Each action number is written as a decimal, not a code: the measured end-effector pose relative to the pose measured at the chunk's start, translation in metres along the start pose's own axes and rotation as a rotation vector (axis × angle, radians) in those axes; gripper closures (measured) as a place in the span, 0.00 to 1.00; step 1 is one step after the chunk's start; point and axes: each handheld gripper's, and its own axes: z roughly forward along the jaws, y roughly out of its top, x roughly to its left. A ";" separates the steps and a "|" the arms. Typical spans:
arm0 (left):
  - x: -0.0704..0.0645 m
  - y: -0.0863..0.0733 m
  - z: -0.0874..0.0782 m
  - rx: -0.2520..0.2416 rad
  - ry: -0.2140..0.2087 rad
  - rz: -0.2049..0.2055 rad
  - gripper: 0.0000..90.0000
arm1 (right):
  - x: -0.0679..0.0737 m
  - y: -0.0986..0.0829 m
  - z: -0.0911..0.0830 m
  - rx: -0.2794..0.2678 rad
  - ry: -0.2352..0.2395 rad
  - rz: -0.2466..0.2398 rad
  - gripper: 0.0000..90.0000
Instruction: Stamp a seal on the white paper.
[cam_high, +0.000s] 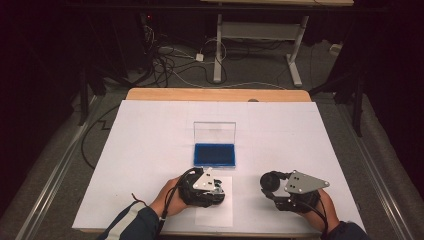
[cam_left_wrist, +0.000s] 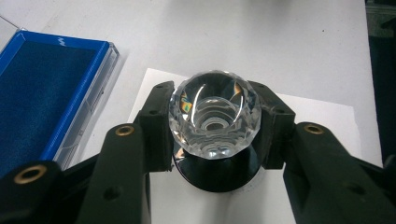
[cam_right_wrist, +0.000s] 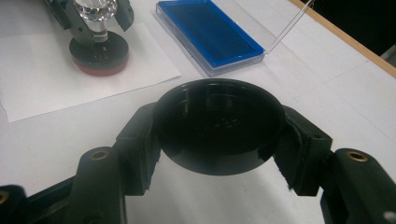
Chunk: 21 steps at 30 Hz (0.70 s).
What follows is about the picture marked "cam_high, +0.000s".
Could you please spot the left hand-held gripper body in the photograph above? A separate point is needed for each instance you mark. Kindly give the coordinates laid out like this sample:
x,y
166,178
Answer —
x,y
204,181

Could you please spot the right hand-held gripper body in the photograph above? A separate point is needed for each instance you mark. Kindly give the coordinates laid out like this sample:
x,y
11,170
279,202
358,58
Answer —
x,y
305,183

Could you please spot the black round stamp cap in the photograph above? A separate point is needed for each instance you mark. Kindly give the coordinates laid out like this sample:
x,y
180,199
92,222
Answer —
x,y
270,181

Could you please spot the blue ink pad case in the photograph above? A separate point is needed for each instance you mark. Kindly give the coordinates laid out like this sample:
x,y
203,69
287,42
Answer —
x,y
214,155

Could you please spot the white paper sheet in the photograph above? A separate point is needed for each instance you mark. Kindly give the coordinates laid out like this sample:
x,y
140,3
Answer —
x,y
216,216

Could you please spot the person's right hand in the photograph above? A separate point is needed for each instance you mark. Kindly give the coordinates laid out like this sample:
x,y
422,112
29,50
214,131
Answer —
x,y
321,213

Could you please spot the person's left hand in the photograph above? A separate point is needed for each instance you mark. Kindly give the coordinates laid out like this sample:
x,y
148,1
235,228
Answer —
x,y
168,198

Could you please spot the large white table cover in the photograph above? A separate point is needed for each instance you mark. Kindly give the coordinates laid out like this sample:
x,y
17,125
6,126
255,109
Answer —
x,y
266,133

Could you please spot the grey table grommet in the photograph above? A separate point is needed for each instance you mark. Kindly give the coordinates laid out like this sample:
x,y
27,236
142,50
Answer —
x,y
253,100

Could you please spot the wooden table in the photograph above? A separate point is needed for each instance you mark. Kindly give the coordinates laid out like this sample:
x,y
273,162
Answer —
x,y
216,94

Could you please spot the black metal stand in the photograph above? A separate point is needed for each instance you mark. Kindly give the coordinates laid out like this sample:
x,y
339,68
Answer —
x,y
358,110
84,106

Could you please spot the small white power adapter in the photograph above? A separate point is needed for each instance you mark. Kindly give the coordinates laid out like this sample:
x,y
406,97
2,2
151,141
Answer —
x,y
199,57

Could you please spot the aluminium floor rail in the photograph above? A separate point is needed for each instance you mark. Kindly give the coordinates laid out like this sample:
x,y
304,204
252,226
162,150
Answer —
x,y
50,190
376,176

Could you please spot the white metal desk frame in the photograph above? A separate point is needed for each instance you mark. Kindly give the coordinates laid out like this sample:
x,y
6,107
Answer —
x,y
260,30

